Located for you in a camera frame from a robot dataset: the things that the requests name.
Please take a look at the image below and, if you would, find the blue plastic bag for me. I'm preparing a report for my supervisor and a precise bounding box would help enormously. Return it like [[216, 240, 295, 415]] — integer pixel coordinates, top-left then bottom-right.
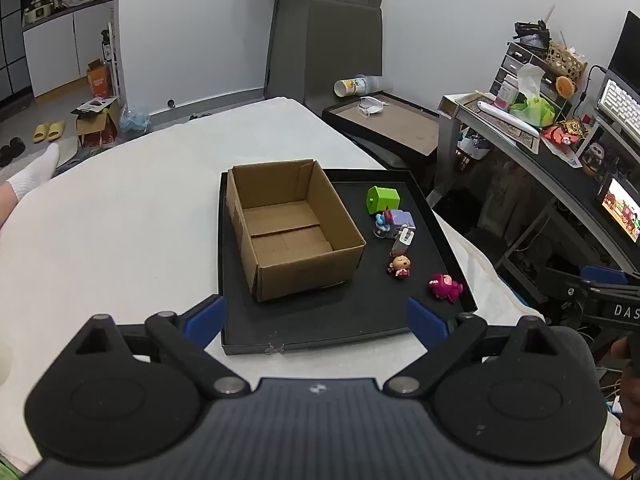
[[120, 107, 151, 133]]

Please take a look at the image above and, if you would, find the white charger plug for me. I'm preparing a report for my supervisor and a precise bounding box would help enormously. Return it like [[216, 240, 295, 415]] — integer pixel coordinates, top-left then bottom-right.
[[391, 226, 417, 256]]

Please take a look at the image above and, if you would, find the green toy house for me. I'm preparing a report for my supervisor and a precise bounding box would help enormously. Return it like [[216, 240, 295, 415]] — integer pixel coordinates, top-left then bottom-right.
[[366, 186, 402, 216]]

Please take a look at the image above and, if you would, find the small lit screen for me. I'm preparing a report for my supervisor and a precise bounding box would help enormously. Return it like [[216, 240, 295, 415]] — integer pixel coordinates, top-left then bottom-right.
[[597, 175, 640, 241]]

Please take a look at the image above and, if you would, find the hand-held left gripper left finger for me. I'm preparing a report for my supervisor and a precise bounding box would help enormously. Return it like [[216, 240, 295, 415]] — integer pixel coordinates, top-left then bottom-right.
[[60, 294, 252, 401]]

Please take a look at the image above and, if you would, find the cardboard box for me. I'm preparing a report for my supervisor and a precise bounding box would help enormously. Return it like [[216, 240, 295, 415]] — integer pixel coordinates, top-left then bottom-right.
[[226, 159, 367, 303]]

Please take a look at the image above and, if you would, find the grey drawer organiser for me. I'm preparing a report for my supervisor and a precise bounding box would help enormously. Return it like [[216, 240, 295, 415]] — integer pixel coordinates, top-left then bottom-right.
[[492, 40, 556, 98]]

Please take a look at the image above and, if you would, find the magenta pig toy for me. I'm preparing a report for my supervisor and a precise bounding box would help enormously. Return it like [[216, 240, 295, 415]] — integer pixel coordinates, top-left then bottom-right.
[[427, 273, 464, 305]]

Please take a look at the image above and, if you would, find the green plastic bag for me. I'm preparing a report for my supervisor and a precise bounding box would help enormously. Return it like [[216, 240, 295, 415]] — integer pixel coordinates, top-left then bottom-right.
[[510, 96, 556, 127]]

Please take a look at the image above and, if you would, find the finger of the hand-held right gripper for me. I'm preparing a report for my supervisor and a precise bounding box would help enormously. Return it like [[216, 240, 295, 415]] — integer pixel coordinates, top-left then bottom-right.
[[541, 266, 628, 306]]

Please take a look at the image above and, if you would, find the red snack packet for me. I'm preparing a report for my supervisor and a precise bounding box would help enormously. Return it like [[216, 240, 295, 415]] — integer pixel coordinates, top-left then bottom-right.
[[542, 120, 591, 153]]

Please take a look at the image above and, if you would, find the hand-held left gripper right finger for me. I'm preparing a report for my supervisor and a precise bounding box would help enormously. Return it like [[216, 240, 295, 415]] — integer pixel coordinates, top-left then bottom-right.
[[384, 296, 576, 401]]

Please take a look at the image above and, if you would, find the wicker basket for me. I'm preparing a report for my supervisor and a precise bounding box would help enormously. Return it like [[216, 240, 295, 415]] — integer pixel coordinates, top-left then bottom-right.
[[545, 41, 587, 78]]

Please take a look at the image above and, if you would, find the grey upright panel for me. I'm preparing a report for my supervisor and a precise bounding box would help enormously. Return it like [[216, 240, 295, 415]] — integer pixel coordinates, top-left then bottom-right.
[[304, 0, 383, 108]]

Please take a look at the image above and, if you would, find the purple block toy figure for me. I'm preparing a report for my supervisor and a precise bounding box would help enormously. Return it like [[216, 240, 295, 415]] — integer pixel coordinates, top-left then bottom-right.
[[374, 209, 417, 239]]

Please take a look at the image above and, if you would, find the white tissue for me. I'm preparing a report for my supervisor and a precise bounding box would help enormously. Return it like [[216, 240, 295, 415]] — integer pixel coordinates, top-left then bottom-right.
[[515, 63, 543, 106]]

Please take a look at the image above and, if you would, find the person's leg with white sock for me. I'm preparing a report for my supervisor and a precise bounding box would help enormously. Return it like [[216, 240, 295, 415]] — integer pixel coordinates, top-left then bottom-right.
[[0, 142, 61, 228]]

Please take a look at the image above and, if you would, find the white face mask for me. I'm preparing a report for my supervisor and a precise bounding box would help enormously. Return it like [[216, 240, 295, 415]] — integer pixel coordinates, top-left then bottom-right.
[[357, 96, 388, 117]]

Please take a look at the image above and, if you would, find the black monitor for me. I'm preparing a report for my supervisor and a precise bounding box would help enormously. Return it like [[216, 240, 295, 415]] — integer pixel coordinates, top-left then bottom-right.
[[607, 10, 640, 96]]

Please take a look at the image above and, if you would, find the black shallow tray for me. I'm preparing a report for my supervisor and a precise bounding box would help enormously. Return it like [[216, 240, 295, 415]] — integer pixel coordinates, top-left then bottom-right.
[[218, 167, 478, 356]]

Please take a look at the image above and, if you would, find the grey desk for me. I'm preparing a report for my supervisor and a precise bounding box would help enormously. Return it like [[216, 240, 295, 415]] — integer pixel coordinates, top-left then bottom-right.
[[437, 92, 640, 271]]

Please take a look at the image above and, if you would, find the orange printed box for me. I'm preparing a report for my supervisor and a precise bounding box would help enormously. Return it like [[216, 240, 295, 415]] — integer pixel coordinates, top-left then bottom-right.
[[86, 59, 112, 97]]

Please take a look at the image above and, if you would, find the black cable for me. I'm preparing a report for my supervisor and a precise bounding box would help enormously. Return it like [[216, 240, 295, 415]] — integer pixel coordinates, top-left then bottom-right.
[[575, 64, 608, 121]]

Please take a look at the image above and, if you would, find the small robot figure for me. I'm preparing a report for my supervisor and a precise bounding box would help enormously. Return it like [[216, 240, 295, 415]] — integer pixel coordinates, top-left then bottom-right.
[[582, 142, 608, 176]]

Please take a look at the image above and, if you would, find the white cabinet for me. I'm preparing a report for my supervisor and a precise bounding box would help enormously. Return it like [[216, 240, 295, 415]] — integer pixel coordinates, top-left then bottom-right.
[[22, 0, 116, 98]]

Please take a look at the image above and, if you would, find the open carton on floor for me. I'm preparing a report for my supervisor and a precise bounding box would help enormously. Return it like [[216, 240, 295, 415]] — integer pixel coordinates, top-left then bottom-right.
[[70, 97, 122, 148]]

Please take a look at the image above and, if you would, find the brown topped black tray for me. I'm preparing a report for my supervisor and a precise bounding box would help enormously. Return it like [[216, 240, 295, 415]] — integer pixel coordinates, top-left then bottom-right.
[[322, 91, 441, 158]]

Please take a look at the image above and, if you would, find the white keyboard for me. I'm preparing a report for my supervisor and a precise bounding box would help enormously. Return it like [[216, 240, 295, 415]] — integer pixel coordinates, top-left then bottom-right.
[[597, 79, 640, 148]]

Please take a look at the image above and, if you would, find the small doll figurine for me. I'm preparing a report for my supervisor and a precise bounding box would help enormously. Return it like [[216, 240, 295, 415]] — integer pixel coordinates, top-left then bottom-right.
[[386, 254, 413, 279]]

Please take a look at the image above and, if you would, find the yellow white paper cup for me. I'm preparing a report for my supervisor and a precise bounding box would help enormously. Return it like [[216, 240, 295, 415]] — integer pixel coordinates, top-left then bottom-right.
[[334, 78, 366, 98]]

